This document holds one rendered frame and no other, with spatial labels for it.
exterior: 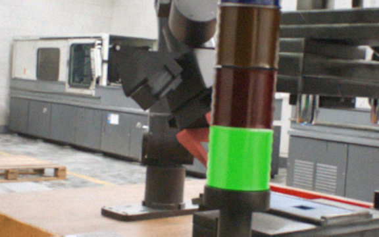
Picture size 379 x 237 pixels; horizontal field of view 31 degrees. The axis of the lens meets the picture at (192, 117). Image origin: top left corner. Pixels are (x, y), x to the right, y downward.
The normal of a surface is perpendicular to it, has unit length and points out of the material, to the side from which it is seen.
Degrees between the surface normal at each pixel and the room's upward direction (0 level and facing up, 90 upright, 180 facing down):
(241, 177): 76
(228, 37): 104
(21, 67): 90
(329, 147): 90
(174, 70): 61
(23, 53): 90
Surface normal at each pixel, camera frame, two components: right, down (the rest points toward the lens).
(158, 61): 0.61, -0.41
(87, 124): -0.78, -0.02
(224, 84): -0.66, -0.25
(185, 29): -0.38, 0.85
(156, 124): 0.11, -0.12
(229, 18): -0.59, 0.25
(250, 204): 0.33, 0.07
